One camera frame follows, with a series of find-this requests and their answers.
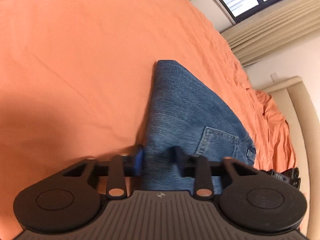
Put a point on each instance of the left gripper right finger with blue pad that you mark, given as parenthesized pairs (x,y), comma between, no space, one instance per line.
(203,170)

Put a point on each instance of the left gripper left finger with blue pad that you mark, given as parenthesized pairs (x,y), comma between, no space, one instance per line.
(116,171)

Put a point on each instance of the blue denim jeans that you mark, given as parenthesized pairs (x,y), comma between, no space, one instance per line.
(186,113)

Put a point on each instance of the beige upholstered headboard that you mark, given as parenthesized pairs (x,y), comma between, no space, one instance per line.
(294,102)

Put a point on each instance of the orange bed sheet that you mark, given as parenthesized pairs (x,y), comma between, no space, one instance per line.
(76,77)

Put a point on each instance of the beige right curtain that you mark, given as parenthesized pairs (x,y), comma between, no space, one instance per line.
(275,28)

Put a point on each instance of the white wall socket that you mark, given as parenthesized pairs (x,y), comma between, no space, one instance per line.
(274,77)

